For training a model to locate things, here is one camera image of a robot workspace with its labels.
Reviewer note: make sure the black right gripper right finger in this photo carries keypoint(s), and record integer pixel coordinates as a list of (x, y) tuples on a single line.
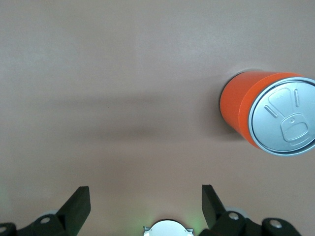
[(212, 211)]

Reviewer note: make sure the orange can with silver lid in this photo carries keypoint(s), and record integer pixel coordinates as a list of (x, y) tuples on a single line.
[(236, 105)]

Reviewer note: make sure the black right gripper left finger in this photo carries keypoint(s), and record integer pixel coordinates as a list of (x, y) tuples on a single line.
[(71, 214)]

